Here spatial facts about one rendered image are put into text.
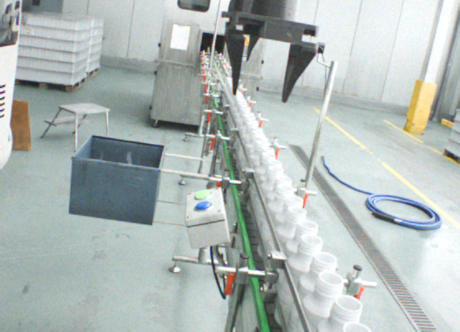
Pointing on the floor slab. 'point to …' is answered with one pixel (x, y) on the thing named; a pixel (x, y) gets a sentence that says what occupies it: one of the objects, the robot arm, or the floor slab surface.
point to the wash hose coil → (398, 201)
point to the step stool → (76, 117)
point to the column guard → (420, 107)
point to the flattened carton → (20, 126)
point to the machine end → (191, 65)
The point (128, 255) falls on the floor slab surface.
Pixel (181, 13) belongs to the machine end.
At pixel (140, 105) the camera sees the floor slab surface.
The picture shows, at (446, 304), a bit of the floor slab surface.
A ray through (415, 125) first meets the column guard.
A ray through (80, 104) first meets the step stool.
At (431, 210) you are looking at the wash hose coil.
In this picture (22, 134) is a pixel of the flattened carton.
